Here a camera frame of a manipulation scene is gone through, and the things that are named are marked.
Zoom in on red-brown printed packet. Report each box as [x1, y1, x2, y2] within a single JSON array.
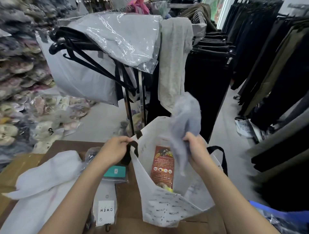
[[150, 146, 175, 191]]

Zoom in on row of dark hanging garments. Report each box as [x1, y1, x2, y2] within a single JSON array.
[[222, 0, 309, 211]]

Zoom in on person's left forearm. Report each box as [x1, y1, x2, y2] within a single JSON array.
[[38, 154, 129, 234]]

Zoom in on pale grey plastic bag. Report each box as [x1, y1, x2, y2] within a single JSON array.
[[36, 36, 120, 107]]

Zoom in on light grey hanging garment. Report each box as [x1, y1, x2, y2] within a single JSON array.
[[158, 17, 194, 113]]

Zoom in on person's right forearm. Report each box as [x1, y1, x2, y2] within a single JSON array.
[[193, 162, 281, 234]]

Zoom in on blue plastic bag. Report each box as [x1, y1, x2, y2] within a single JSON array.
[[249, 201, 309, 234]]

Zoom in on row of black hanging trousers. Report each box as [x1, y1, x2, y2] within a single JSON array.
[[184, 31, 236, 143]]

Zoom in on grey cloth garment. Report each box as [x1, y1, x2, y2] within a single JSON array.
[[169, 92, 202, 177]]

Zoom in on white printed plastic bag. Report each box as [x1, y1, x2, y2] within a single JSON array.
[[234, 117, 259, 143]]

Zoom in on bundle of black hangers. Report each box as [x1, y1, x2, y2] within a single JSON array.
[[48, 26, 137, 96]]

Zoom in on white folded garment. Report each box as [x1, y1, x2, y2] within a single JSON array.
[[0, 150, 97, 234]]

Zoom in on row of olive hanging garments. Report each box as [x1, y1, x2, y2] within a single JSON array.
[[180, 3, 218, 32]]

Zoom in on black pack with teal label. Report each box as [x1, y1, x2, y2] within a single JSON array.
[[84, 147, 130, 184]]

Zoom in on pile of bagged slippers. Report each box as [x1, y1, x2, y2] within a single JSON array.
[[0, 0, 97, 167]]

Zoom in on person's right hand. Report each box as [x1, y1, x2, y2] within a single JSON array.
[[183, 132, 212, 171]]

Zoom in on brown cardboard box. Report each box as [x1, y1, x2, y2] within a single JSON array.
[[0, 153, 46, 213]]

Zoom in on person's left hand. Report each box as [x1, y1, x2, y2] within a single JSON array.
[[95, 136, 133, 167]]

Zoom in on grey garment in clear bag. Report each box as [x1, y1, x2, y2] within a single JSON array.
[[67, 12, 163, 74]]

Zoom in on pink garment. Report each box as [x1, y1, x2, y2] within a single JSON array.
[[127, 0, 150, 15]]

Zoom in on white printed tote bag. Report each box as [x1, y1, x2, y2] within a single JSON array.
[[127, 116, 228, 228]]

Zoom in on white socks in clear pack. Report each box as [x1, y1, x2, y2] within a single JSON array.
[[91, 178, 119, 227]]

